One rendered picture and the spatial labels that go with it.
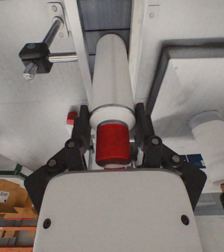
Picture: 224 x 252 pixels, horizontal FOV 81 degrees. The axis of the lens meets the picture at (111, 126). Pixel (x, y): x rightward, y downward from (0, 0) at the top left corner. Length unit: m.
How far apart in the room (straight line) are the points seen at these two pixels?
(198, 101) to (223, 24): 0.16
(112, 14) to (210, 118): 0.35
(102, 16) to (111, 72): 0.11
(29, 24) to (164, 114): 0.37
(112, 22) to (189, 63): 0.16
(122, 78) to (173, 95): 0.22
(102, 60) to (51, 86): 0.24
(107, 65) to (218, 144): 0.34
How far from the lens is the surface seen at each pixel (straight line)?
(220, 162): 0.41
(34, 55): 0.20
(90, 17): 0.26
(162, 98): 0.37
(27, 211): 3.10
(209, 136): 0.43
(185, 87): 0.36
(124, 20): 0.26
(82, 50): 0.18
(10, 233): 8.01
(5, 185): 2.02
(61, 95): 0.43
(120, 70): 0.17
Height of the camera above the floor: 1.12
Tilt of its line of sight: 34 degrees down
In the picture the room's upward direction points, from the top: 179 degrees clockwise
